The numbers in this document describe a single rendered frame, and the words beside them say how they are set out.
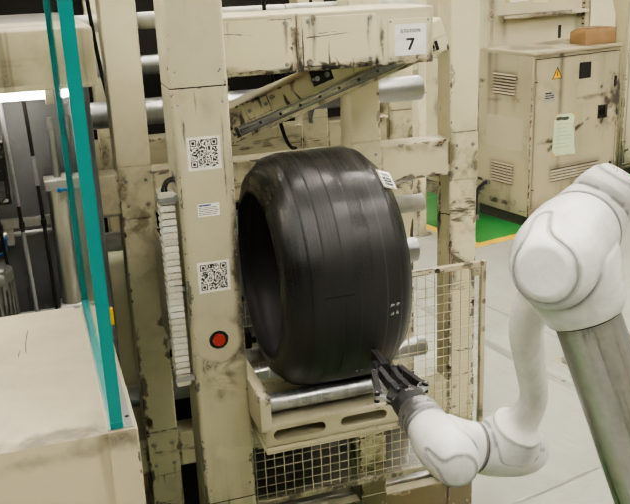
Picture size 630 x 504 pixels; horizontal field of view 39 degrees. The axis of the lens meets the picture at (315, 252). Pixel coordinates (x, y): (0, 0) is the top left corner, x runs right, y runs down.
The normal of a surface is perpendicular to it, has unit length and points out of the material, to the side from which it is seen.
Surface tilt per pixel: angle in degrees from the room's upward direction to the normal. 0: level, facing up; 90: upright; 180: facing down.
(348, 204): 44
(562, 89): 90
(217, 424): 90
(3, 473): 90
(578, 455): 0
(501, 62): 90
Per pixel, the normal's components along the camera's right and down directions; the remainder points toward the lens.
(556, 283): -0.58, 0.16
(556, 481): -0.04, -0.95
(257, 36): 0.31, 0.29
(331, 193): 0.16, -0.57
